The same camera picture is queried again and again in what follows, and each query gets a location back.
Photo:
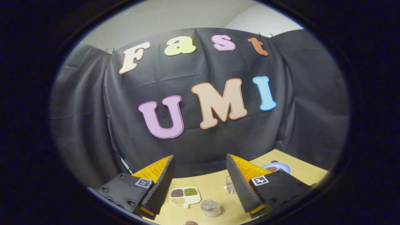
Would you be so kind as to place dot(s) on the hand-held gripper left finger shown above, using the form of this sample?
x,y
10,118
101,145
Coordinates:
x,y
161,187

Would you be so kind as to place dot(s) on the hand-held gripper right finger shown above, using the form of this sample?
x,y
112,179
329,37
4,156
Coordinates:
x,y
239,187

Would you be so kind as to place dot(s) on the clear glass bottle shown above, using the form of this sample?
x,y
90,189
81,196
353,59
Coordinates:
x,y
210,207

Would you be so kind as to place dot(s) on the clear ribbed glass jar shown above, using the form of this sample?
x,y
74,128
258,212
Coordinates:
x,y
230,186

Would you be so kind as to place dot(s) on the wooden table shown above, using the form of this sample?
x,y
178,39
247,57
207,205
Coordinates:
x,y
212,187

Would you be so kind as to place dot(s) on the white divided dish with beans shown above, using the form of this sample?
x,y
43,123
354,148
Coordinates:
x,y
196,199

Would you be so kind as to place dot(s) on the brown fried food piece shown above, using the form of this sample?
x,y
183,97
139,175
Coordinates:
x,y
272,169

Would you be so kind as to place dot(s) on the light blue plate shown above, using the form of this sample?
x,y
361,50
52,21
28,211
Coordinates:
x,y
282,165

